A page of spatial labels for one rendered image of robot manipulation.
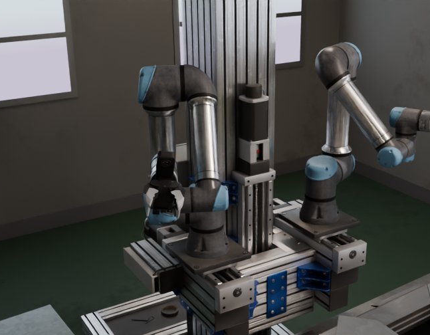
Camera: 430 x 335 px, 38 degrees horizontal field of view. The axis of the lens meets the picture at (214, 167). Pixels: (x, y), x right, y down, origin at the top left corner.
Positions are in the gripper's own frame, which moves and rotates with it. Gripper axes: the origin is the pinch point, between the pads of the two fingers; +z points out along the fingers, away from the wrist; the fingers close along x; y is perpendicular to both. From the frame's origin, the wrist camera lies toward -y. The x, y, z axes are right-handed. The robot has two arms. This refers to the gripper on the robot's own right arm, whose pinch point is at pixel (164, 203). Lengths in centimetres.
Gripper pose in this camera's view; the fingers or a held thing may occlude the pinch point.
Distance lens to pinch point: 151.3
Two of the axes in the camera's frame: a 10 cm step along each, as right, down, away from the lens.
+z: 0.8, 3.4, -9.4
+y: -1.2, 9.4, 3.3
